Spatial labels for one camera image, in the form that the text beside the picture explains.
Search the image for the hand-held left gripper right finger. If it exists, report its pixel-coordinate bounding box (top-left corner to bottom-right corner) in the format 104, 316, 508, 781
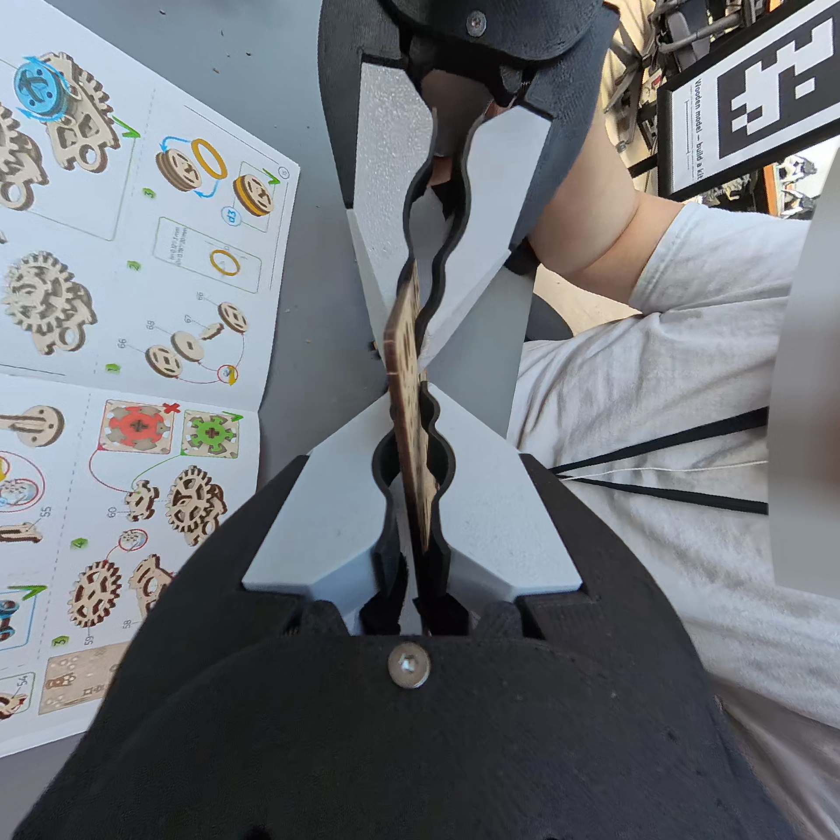
413, 384, 584, 636

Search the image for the wooden laser-cut parts sheet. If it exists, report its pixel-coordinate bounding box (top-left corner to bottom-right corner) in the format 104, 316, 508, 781
382, 259, 441, 553

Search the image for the assembly instruction booklet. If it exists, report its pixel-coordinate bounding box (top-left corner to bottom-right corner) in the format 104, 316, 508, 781
0, 0, 301, 759

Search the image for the black white marker board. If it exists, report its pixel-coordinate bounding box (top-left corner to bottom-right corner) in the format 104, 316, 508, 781
656, 0, 840, 203

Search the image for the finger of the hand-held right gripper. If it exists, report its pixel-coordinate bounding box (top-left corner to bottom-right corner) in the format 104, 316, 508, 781
415, 105, 553, 370
346, 62, 439, 395

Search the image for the person's right forearm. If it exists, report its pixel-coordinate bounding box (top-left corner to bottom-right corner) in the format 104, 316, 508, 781
525, 112, 686, 284

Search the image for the thin white cable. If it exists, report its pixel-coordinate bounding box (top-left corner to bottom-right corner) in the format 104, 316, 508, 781
571, 459, 770, 483

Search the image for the black harness strap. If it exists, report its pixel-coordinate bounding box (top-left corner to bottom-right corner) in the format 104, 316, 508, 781
551, 407, 770, 516

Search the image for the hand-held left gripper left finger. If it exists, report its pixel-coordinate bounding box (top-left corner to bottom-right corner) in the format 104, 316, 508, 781
241, 394, 403, 636

